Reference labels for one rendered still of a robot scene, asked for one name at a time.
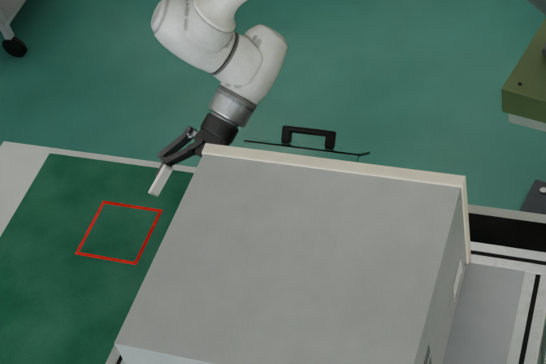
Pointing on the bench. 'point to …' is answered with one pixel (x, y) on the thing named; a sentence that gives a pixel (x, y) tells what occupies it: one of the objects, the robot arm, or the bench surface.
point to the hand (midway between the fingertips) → (176, 204)
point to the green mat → (131, 229)
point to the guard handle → (309, 134)
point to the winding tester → (303, 265)
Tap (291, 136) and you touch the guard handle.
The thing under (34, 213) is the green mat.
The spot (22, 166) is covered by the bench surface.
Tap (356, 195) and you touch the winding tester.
